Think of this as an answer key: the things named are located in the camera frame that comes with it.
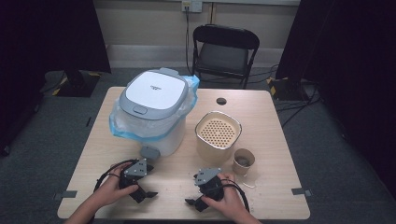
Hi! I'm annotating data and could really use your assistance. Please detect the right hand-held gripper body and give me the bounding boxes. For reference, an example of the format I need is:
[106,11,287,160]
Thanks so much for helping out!
[193,167,225,202]

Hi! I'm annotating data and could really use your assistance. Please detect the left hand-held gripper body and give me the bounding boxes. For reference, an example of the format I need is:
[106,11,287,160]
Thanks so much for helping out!
[119,158,155,190]

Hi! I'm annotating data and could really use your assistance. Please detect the brown paper cup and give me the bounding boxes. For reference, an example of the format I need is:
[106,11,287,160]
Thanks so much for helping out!
[232,147,256,175]

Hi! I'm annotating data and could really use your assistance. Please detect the beige strainer container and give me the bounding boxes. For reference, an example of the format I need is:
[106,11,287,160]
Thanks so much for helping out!
[194,110,243,164]

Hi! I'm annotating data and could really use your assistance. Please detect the person's left hand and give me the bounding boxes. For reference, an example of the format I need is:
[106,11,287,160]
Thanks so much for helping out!
[92,161,140,208]

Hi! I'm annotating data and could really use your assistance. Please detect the person's right hand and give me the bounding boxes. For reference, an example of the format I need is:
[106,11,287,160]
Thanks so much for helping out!
[201,173,250,220]

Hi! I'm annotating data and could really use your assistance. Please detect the blue-edged clear plastic bag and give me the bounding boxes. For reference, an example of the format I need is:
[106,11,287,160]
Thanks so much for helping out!
[108,74,201,142]

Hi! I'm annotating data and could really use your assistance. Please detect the grey tape strip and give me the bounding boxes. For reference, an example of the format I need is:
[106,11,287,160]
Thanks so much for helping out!
[290,187,314,197]
[53,189,78,201]

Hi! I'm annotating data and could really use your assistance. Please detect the black folding chair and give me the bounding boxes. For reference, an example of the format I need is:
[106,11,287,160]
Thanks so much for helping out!
[191,23,261,90]

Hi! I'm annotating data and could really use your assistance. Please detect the dark curtain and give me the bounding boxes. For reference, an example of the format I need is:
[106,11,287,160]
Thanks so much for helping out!
[0,0,112,153]
[275,0,396,200]

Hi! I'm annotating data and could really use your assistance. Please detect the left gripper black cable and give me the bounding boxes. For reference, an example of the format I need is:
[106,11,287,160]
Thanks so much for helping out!
[92,159,140,194]

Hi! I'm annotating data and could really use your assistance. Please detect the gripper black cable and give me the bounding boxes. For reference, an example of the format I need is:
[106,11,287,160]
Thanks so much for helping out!
[219,178,251,215]
[92,159,140,194]

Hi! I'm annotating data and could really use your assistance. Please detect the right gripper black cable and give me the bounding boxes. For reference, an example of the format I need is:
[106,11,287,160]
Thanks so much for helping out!
[219,178,251,215]

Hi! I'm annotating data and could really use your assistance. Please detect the black floor cables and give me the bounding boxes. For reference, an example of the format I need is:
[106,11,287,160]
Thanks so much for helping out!
[248,63,322,129]

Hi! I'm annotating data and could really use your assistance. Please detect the black wall power cable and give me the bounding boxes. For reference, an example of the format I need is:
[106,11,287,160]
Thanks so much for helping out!
[184,6,196,77]

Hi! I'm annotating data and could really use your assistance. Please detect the white wall outlet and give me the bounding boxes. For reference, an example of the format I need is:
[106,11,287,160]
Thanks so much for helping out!
[181,0,204,13]

